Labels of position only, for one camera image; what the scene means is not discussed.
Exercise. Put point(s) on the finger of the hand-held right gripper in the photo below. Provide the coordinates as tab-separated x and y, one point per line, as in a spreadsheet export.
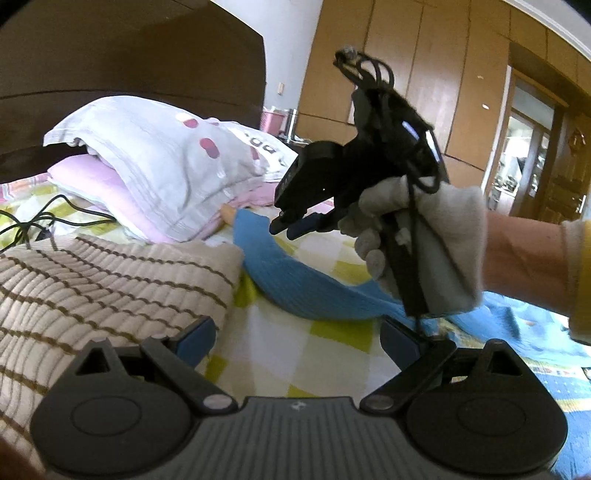
307	227
284	225

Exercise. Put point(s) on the thin wooden stick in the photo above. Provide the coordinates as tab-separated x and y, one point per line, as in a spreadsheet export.
227	213

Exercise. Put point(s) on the pink plastic bin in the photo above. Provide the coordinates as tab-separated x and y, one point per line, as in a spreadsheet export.
272	122

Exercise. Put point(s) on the person's right forearm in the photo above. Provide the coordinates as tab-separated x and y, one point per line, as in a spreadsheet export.
519	258

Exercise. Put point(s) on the wooden wardrobe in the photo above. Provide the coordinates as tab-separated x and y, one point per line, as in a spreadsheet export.
415	60

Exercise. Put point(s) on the beige striped knit sweater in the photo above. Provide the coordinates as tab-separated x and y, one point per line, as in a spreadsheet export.
92	286

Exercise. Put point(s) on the grey pillow with pink dots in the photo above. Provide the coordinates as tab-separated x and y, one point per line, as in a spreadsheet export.
171	157

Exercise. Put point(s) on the metal thermos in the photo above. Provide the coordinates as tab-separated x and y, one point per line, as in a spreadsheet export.
292	123

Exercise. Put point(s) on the yellow checked bedsheet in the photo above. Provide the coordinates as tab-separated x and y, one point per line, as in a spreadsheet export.
318	355

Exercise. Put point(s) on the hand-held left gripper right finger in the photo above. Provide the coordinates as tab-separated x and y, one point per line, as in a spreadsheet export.
398	341

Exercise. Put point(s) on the person's right hand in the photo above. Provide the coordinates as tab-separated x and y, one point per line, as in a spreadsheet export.
455	240

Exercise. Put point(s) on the brown wooden door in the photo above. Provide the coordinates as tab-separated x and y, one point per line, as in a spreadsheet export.
563	180

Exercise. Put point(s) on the blue knit sweater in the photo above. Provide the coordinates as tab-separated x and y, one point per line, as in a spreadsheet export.
300	286

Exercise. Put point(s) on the pink striped blanket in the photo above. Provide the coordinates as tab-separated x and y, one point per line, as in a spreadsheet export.
21	189

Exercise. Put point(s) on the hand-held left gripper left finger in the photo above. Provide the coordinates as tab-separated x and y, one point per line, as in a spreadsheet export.
198	339

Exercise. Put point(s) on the dark wooden headboard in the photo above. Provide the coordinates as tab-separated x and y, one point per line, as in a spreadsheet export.
138	55

